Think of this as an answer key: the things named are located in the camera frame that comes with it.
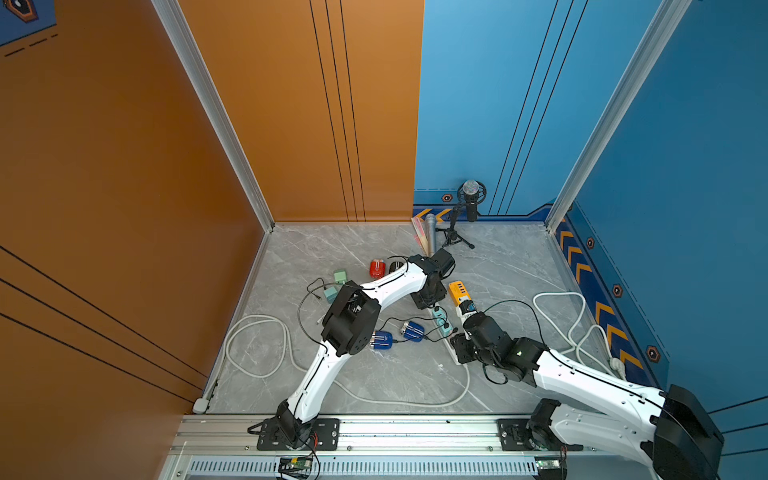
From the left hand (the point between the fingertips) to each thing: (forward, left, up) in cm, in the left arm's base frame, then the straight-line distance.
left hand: (440, 297), depth 97 cm
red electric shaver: (+11, +21, +1) cm, 24 cm away
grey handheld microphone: (+29, +1, 0) cm, 29 cm away
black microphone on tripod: (+26, -10, +22) cm, 36 cm away
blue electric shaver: (-12, +9, +1) cm, 15 cm away
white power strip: (-16, 0, +3) cm, 16 cm away
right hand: (-17, -2, +5) cm, 18 cm away
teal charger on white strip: (-10, +2, +6) cm, 12 cm away
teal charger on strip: (-15, 0, +6) cm, 16 cm away
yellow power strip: (+1, -6, +2) cm, 6 cm away
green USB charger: (+8, +34, 0) cm, 35 cm away
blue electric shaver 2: (-15, +19, +1) cm, 24 cm away
